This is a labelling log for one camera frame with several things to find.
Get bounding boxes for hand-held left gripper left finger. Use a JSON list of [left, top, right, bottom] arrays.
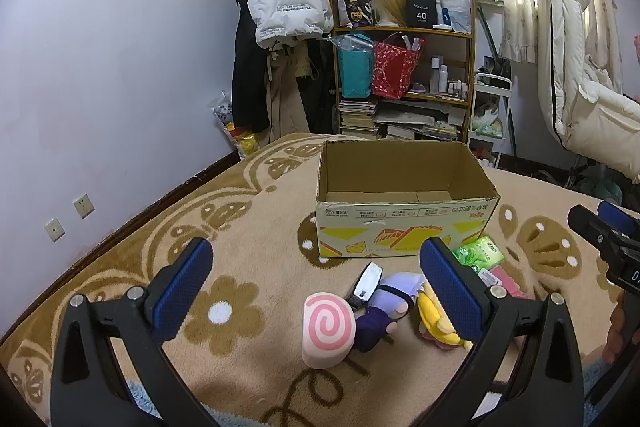
[[50, 237, 221, 427]]

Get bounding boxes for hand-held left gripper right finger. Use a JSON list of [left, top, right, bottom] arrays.
[[419, 236, 586, 427]]

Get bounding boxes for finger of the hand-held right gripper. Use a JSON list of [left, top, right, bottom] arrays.
[[597, 201, 640, 240], [567, 204, 621, 258]]

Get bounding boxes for yellow plush doll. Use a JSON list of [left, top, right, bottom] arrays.
[[417, 284, 473, 351]]

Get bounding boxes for purple plush doll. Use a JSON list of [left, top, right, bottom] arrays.
[[354, 272, 428, 354]]

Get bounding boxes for cardboard box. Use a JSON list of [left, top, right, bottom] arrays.
[[315, 139, 501, 259]]

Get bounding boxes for pink swirl roll plush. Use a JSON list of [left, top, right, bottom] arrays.
[[301, 292, 357, 369]]

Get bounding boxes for person's right hand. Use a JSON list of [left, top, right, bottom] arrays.
[[602, 292, 640, 364]]

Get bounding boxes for green tissue packet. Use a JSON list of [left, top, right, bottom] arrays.
[[451, 237, 505, 272]]

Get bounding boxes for pink tissue packet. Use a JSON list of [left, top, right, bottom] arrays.
[[477, 264, 528, 300]]

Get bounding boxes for beige floral printed blanket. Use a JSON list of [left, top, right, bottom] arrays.
[[0, 132, 640, 427]]

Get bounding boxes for black and white small case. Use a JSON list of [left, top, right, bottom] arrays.
[[344, 261, 383, 312]]

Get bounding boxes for light blue fleece cloth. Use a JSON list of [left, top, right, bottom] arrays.
[[122, 377, 236, 427]]

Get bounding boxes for white trolley cart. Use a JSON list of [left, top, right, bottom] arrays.
[[467, 72, 513, 170]]

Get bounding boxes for green and white bag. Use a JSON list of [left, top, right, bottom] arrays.
[[472, 103, 503, 138]]

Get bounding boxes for yellow bag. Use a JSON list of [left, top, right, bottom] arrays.
[[227, 124, 261, 159]]

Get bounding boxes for white padded lounge chair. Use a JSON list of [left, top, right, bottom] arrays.
[[535, 0, 640, 185]]

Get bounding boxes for pile of books and papers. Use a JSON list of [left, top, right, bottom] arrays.
[[375, 99, 468, 142]]

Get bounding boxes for clear plastic bag of toys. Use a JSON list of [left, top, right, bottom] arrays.
[[210, 91, 236, 128]]

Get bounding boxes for stack of books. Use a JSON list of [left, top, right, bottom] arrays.
[[339, 99, 379, 138]]

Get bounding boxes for beige hanging coat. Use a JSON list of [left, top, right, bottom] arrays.
[[264, 42, 311, 145]]

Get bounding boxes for black hanging coat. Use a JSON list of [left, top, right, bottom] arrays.
[[231, 0, 273, 146]]

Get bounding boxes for dark broom stick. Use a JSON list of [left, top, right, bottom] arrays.
[[475, 2, 501, 62]]

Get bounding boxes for red gift bag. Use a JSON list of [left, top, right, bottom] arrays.
[[371, 34, 426, 100]]

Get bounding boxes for dark hanging garment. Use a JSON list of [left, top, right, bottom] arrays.
[[300, 37, 341, 135]]

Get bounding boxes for teal bag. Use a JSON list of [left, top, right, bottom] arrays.
[[332, 34, 376, 100]]

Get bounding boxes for wooden shelf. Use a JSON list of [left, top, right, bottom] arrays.
[[330, 0, 476, 142]]

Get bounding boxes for black box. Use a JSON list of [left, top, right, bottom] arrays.
[[405, 0, 442, 28]]

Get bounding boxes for white wall socket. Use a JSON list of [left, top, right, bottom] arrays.
[[72, 193, 96, 219], [44, 218, 66, 243]]

